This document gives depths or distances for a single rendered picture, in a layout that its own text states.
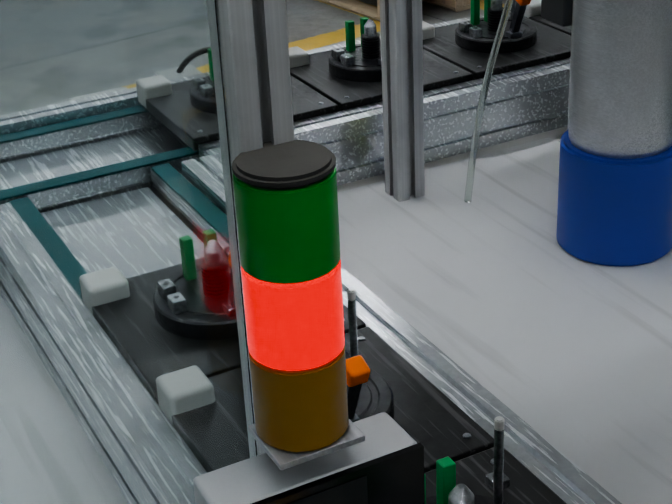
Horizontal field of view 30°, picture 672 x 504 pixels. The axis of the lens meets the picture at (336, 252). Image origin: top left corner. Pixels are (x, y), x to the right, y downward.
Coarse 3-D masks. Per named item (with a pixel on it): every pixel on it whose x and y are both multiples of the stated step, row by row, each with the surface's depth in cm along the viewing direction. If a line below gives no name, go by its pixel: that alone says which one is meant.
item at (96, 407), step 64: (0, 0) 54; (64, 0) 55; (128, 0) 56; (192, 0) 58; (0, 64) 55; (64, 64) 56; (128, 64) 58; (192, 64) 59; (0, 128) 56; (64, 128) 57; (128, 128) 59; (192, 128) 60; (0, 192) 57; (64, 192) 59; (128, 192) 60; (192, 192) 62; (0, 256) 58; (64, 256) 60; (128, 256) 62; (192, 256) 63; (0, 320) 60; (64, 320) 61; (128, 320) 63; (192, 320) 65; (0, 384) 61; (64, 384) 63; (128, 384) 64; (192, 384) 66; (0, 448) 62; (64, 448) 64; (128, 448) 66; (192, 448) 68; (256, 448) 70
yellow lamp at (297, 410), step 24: (336, 360) 64; (264, 384) 64; (288, 384) 63; (312, 384) 63; (336, 384) 64; (264, 408) 65; (288, 408) 64; (312, 408) 64; (336, 408) 65; (264, 432) 65; (288, 432) 64; (312, 432) 64; (336, 432) 65
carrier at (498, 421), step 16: (496, 432) 99; (496, 448) 100; (448, 464) 99; (464, 464) 111; (480, 464) 111; (496, 464) 100; (512, 464) 110; (432, 480) 109; (448, 480) 100; (464, 480) 109; (480, 480) 109; (496, 480) 101; (512, 480) 108; (528, 480) 108; (432, 496) 104; (448, 496) 96; (464, 496) 95; (480, 496) 104; (496, 496) 102; (512, 496) 107; (528, 496) 106; (544, 496) 106
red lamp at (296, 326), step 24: (264, 288) 61; (288, 288) 60; (312, 288) 61; (336, 288) 62; (264, 312) 62; (288, 312) 61; (312, 312) 61; (336, 312) 63; (264, 336) 62; (288, 336) 62; (312, 336) 62; (336, 336) 63; (264, 360) 63; (288, 360) 62; (312, 360) 63
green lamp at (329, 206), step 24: (240, 192) 59; (264, 192) 58; (288, 192) 58; (312, 192) 59; (336, 192) 60; (240, 216) 60; (264, 216) 59; (288, 216) 59; (312, 216) 59; (336, 216) 61; (240, 240) 61; (264, 240) 60; (288, 240) 59; (312, 240) 60; (336, 240) 61; (264, 264) 60; (288, 264) 60; (312, 264) 60; (336, 264) 62
